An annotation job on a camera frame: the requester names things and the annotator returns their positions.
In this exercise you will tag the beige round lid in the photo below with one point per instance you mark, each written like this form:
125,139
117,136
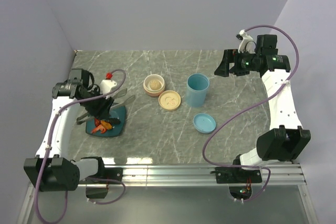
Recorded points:
169,100

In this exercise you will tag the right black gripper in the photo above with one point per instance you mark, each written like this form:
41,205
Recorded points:
230,56

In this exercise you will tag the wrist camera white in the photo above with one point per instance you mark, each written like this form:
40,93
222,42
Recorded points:
107,84
247,44

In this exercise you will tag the red shrimp piece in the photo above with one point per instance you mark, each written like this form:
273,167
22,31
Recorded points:
100,128

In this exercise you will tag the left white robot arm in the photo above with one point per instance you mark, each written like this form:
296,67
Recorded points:
50,169

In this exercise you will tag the blue tall cup container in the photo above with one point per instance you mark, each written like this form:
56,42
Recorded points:
197,87

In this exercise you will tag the aluminium mounting rail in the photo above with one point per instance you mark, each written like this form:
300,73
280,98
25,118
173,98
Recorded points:
165,179

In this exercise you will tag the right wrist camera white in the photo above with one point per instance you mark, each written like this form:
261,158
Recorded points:
247,44

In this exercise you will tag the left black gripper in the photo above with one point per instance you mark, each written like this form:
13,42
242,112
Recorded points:
102,111

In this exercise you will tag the dark seaweed sushi roll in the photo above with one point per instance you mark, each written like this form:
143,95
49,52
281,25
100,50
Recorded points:
113,121

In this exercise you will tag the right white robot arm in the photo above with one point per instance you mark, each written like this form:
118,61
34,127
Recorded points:
286,137

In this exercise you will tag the pink white bowl container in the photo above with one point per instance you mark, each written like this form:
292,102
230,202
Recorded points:
146,85

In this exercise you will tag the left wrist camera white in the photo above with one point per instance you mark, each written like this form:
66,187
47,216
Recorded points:
107,84

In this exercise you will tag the blue round lid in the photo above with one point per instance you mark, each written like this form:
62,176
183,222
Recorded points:
204,123

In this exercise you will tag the teal square plate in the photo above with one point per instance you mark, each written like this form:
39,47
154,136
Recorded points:
120,114

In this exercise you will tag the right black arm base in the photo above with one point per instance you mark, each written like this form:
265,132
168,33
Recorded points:
240,181

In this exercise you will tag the orange fried food piece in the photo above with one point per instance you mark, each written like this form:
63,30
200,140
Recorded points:
106,125

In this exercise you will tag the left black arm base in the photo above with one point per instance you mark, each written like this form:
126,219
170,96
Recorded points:
110,176

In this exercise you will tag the metal serving tongs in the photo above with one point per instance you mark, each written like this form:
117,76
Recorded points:
86,117

